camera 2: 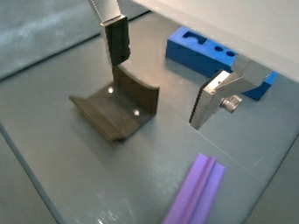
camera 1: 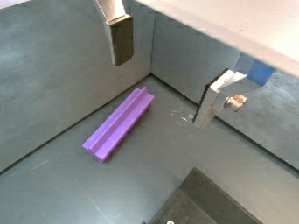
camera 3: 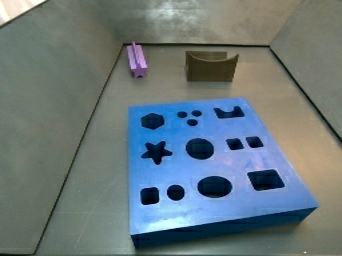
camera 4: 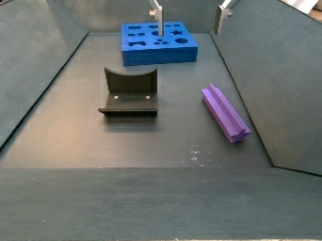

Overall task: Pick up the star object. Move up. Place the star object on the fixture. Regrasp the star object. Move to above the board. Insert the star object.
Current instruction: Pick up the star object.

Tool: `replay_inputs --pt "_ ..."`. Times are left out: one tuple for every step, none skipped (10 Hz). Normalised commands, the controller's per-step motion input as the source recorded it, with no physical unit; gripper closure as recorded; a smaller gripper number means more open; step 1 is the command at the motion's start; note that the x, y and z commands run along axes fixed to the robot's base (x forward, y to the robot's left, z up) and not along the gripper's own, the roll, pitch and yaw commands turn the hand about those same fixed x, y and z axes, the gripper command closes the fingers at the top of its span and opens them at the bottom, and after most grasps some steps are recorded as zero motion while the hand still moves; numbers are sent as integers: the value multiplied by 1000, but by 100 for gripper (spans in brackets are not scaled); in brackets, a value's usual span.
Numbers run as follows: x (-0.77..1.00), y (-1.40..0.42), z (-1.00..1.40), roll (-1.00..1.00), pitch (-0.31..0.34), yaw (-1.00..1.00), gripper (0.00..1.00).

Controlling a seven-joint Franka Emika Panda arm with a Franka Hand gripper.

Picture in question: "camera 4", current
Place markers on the purple star-profile bar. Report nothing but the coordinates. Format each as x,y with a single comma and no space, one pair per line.
224,114

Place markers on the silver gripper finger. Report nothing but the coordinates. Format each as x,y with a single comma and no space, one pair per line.
156,13
223,12

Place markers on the black curved fixture stand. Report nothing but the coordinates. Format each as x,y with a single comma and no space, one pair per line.
132,93

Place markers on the blue shape-hole insertion block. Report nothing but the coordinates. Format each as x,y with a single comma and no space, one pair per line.
144,47

